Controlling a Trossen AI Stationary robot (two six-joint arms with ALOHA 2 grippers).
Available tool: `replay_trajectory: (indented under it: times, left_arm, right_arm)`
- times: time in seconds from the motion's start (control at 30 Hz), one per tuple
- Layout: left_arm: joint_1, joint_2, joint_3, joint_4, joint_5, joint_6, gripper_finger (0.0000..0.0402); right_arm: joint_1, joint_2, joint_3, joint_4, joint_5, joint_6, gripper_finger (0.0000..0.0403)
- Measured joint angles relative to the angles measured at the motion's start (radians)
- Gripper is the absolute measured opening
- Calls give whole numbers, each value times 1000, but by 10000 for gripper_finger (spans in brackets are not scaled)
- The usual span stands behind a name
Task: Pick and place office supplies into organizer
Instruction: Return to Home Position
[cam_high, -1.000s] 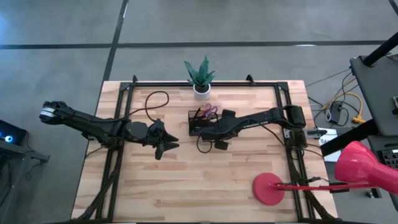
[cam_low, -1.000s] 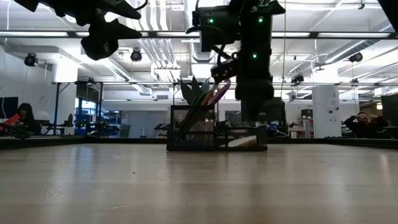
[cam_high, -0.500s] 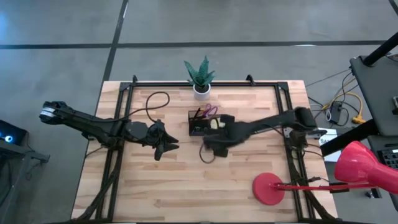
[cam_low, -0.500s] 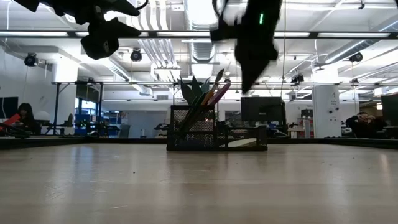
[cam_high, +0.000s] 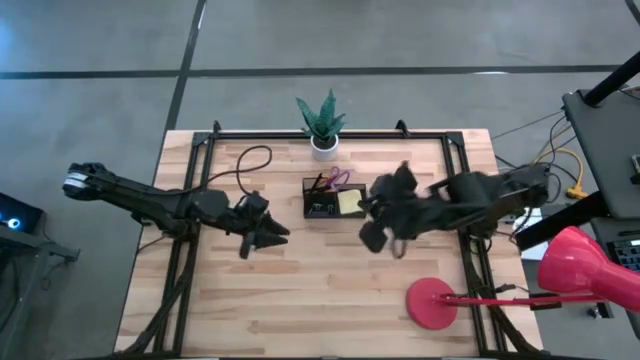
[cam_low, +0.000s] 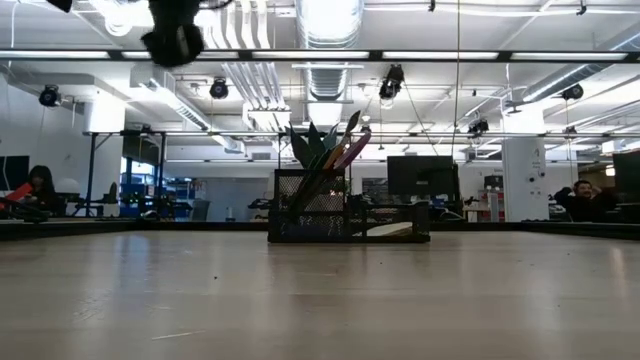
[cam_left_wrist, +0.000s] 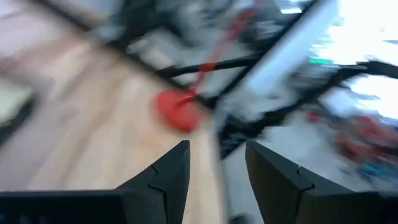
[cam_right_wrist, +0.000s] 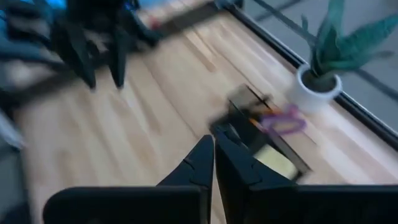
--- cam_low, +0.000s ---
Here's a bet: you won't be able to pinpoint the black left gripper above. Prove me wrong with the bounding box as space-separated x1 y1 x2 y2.
141 0 205 69

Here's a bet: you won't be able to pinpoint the white pillar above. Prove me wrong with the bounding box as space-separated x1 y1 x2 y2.
501 137 550 223

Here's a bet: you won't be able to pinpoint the green spiky plant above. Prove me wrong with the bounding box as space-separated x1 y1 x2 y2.
288 110 362 170

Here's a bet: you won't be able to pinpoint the purple-handled scissors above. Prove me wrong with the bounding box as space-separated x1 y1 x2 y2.
332 130 373 171

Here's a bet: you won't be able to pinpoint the black mesh desk organizer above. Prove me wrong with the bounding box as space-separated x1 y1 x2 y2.
266 168 432 245

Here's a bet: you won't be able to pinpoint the yellow sticky note pad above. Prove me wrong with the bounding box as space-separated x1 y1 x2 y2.
351 221 414 238

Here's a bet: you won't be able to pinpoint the black aluminium table frame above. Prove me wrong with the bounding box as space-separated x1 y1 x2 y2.
0 218 640 243

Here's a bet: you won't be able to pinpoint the white dome lamp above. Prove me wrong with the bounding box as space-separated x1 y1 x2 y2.
53 177 82 197

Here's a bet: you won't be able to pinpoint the silver air duct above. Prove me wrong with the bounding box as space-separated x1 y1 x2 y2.
294 0 366 50

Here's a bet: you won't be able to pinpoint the person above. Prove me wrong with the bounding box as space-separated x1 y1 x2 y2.
25 164 60 214
553 179 620 224

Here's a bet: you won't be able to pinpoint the dark screen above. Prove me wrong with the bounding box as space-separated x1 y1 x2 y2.
612 151 640 204
0 155 30 192

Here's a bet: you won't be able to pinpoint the black overhead camera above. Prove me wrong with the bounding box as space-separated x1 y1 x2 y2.
378 63 406 101

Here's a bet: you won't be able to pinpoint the black computer monitor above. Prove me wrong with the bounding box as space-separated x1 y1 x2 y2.
386 155 460 204

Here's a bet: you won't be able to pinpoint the thin hanging cable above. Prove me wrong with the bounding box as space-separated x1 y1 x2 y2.
452 0 462 159

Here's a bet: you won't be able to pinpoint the black background frame stand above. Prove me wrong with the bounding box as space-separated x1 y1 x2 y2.
85 129 169 220

